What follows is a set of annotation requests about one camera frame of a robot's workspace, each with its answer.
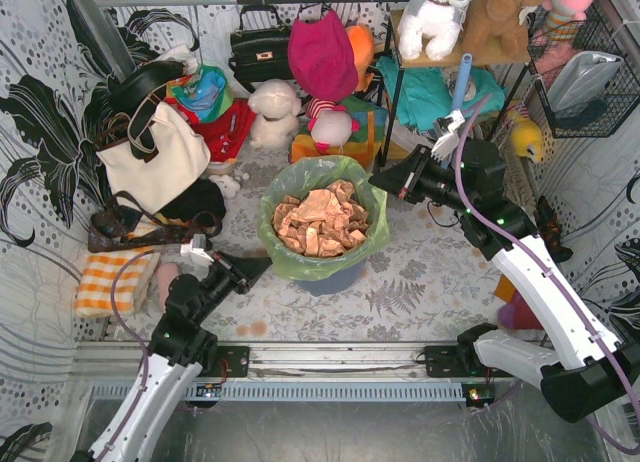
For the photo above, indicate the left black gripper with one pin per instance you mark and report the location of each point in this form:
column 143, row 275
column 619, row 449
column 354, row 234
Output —
column 238, row 275

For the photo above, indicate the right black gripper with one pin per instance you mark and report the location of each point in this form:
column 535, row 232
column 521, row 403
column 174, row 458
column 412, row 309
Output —
column 411, row 182

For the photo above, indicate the blue trash bin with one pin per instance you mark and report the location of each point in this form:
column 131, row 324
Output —
column 329, row 276

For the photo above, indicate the green trash bag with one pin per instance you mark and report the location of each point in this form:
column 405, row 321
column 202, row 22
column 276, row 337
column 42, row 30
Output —
column 298, row 180

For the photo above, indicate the blue floor squeegee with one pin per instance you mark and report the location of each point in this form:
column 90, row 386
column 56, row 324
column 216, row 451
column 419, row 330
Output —
column 464, row 87

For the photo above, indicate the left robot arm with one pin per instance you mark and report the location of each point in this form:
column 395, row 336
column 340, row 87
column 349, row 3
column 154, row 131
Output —
column 179, row 350

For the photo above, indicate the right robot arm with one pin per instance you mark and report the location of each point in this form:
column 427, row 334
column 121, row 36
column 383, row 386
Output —
column 507, row 237

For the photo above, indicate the rainbow striped bag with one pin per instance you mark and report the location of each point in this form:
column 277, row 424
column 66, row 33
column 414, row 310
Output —
column 363, row 144

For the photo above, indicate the cream canvas tote bag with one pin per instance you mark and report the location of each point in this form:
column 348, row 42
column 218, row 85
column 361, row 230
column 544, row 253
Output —
column 180, row 158

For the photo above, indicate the magenta fabric bag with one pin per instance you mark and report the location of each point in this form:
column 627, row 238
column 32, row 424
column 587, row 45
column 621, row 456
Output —
column 321, row 58

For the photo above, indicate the colourful printed bag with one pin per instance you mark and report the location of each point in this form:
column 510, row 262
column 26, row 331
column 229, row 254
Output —
column 202, row 97

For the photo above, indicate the pink glasses case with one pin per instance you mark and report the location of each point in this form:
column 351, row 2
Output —
column 165, row 274

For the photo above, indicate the crumpled brown paper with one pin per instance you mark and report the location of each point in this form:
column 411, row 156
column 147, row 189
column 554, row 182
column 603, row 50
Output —
column 326, row 223

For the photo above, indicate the teal folded cloth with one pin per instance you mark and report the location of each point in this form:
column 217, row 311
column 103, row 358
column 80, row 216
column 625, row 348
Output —
column 424, row 96

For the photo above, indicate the pink white plush doll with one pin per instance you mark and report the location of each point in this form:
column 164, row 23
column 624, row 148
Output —
column 330, row 125

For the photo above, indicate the yellow plush duck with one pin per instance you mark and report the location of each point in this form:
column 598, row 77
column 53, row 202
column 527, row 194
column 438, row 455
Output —
column 526, row 136

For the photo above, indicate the orange checkered cloth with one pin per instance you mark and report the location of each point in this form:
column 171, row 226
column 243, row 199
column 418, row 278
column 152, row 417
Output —
column 93, row 298

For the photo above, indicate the red cloth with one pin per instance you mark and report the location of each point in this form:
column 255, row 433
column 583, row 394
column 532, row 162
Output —
column 225, row 136

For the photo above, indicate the white plush sheep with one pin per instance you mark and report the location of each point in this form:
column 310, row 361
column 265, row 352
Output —
column 277, row 107

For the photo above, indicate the orange plush toy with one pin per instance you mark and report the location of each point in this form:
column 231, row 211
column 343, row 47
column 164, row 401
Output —
column 362, row 43

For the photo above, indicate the red purple sock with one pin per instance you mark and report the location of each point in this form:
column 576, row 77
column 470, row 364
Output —
column 515, row 314

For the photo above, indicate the white plush dog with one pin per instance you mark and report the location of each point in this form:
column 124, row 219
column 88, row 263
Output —
column 431, row 27

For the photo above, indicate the brown teddy bear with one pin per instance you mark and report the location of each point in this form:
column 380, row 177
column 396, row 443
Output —
column 500, row 19

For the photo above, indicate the black leather handbag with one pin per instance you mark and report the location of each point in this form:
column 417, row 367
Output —
column 262, row 54

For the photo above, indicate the silver foil pouch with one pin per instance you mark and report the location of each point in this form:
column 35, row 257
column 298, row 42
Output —
column 583, row 77

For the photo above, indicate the black hat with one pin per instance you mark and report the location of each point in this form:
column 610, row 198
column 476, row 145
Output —
column 127, row 95

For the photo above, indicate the pink plush toy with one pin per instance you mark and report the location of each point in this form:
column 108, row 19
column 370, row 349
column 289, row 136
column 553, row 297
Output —
column 562, row 12

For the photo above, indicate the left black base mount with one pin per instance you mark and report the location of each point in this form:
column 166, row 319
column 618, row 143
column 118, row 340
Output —
column 234, row 359

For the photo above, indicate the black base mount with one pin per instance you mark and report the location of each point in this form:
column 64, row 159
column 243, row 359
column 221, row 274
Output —
column 234, row 359
column 456, row 361

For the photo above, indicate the brown leather strap bag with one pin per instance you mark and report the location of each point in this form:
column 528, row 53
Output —
column 125, row 225

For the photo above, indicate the aluminium front rail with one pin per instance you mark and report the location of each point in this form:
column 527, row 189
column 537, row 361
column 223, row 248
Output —
column 350, row 360

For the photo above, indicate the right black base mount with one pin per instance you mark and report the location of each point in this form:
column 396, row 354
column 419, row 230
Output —
column 456, row 361

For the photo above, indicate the black wire basket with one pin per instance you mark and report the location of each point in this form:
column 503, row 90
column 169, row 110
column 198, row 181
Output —
column 602, row 116

